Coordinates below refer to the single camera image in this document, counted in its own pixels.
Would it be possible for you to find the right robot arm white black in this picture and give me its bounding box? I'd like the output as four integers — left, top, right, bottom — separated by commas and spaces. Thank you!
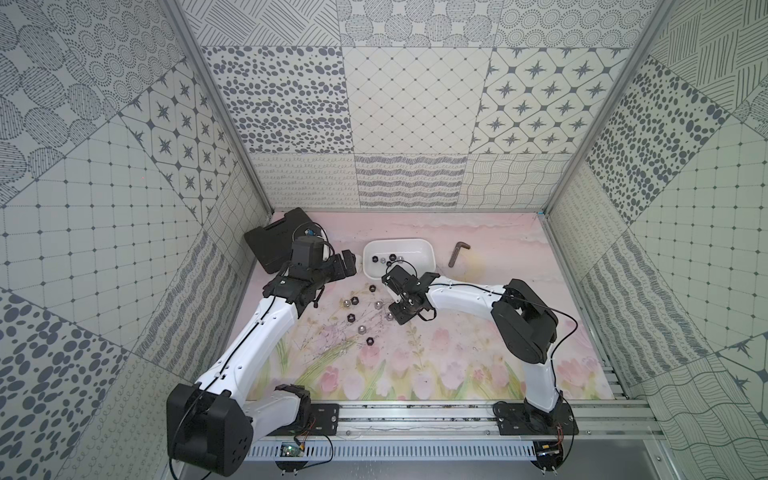
382, 266, 564, 427

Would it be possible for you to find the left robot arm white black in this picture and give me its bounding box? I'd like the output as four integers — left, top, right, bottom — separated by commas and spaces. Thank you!
166, 237, 357, 477

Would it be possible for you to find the white plastic storage box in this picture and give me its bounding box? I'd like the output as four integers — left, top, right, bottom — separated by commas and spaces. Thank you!
362, 238, 437, 281

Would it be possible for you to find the black hex allen key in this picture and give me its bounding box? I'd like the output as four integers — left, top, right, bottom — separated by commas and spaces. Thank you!
448, 241, 471, 268

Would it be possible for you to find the black plastic tool case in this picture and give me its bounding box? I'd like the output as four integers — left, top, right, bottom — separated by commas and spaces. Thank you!
244, 208, 311, 274

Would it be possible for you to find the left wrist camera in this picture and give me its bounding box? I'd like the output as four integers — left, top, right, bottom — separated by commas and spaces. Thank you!
289, 235, 333, 275

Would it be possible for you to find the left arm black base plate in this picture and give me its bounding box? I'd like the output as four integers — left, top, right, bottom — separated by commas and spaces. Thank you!
270, 403, 340, 436

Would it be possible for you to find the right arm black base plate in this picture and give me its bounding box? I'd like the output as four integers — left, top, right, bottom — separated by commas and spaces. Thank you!
492, 399, 579, 436

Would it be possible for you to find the white slotted cable duct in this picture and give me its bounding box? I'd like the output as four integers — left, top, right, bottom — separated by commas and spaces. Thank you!
246, 439, 537, 462

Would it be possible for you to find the aluminium mounting rail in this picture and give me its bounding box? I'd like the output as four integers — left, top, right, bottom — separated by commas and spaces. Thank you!
286, 399, 663, 441

